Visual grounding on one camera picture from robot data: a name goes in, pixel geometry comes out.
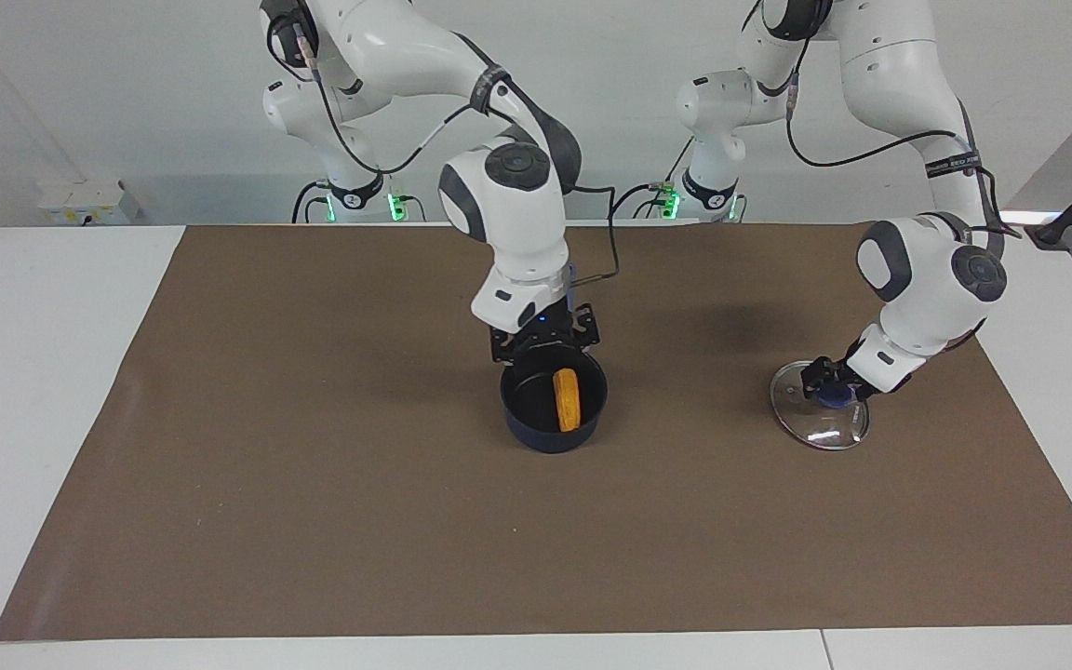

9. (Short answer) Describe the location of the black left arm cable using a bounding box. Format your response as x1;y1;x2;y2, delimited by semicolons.
782;0;1026;239

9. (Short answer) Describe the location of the white wall socket box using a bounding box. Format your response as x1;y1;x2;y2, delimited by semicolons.
37;180;140;226

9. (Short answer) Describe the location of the black left base cable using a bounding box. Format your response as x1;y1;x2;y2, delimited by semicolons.
607;140;697;221

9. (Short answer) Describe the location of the black velcro arm strap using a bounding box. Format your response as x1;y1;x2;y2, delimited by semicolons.
924;152;983;181
469;63;513;116

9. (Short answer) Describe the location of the black base cable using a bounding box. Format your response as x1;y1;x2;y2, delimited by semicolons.
607;140;697;221
291;179;427;225

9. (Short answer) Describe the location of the dark blue pot with handle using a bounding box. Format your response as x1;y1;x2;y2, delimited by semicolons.
499;263;610;455

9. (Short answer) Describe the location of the black right base cable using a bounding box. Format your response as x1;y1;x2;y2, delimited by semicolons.
291;179;427;225

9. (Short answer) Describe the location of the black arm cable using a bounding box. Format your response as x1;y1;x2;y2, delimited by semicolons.
289;23;623;286
782;0;1026;239

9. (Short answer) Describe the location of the brown table mat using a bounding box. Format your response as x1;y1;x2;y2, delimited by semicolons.
0;223;1072;643

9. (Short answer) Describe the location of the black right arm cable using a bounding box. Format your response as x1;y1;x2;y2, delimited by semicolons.
289;23;623;286

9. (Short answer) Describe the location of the glass lid with blue knob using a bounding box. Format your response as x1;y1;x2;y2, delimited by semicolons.
769;360;872;452

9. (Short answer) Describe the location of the orange corn cob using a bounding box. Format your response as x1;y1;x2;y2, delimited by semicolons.
552;368;583;434

